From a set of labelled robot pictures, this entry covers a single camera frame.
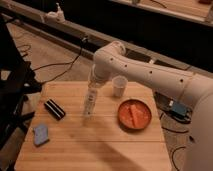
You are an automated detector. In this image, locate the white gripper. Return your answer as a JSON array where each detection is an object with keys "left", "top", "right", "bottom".
[{"left": 88, "top": 65, "right": 109, "bottom": 88}]

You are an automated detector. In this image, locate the white plastic bottle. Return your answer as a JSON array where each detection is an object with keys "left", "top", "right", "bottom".
[{"left": 83, "top": 87, "right": 98, "bottom": 117}]

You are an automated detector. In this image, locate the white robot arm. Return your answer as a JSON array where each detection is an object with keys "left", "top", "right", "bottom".
[{"left": 89, "top": 41, "right": 213, "bottom": 171}]

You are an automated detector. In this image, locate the white spray bottle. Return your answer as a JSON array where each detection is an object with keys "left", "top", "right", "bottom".
[{"left": 45, "top": 4, "right": 65, "bottom": 22}]

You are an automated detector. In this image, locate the white paper cup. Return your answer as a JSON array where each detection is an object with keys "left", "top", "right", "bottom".
[{"left": 112, "top": 76, "right": 128, "bottom": 97}]

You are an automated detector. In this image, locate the orange bowl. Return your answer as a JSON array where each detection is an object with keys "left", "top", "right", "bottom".
[{"left": 117, "top": 99, "right": 152, "bottom": 130}]

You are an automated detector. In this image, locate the orange food piece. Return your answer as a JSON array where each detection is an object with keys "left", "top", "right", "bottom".
[{"left": 130, "top": 105, "right": 142, "bottom": 128}]

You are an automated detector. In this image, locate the black striped eraser block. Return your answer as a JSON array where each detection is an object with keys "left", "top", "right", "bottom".
[{"left": 44, "top": 99, "right": 66, "bottom": 120}]

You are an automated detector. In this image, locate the blue power box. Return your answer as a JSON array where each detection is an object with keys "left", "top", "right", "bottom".
[{"left": 169, "top": 100, "right": 189, "bottom": 117}]

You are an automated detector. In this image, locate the black chair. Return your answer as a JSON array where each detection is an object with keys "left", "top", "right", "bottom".
[{"left": 0, "top": 14, "right": 42, "bottom": 150}]

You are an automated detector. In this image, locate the blue sponge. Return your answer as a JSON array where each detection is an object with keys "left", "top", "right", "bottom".
[{"left": 33, "top": 124, "right": 49, "bottom": 146}]

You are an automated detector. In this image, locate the black cable on carpet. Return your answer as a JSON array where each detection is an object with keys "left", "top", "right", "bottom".
[{"left": 16, "top": 36, "right": 89, "bottom": 84}]

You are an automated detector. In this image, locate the grey metal rail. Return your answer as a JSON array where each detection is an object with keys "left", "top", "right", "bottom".
[{"left": 0, "top": 0, "right": 213, "bottom": 77}]

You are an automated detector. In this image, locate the black floor cable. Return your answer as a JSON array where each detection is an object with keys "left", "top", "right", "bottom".
[{"left": 156, "top": 96, "right": 198, "bottom": 171}]

